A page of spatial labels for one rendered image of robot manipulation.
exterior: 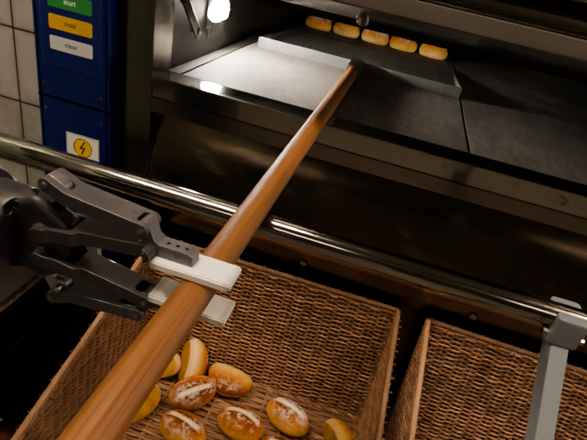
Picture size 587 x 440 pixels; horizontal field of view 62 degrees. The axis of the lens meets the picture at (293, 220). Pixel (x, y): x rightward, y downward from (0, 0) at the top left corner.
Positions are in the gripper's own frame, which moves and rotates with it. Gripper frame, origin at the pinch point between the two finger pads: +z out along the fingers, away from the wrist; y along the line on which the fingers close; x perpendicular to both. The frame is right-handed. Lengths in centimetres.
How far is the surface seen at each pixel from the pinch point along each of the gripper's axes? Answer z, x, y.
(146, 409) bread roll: -16, -26, 57
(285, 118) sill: -6, -54, 2
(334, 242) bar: 9.8, -16.9, 2.1
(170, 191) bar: -10.7, -17.0, 2.3
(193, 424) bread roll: -6, -25, 55
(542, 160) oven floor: 43, -67, 1
